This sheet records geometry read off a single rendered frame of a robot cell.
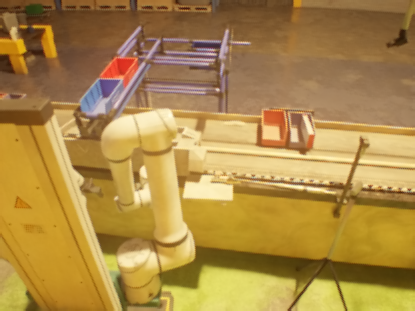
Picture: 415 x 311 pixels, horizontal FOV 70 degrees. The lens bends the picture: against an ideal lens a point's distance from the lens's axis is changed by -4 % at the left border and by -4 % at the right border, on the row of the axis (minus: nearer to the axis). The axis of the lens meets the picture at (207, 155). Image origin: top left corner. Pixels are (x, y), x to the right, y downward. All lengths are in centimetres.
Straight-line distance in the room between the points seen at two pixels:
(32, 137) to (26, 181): 17
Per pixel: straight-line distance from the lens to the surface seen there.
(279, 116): 265
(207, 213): 222
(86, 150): 217
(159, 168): 117
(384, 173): 246
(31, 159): 92
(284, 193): 205
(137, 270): 140
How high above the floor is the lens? 212
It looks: 37 degrees down
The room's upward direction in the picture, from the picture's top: straight up
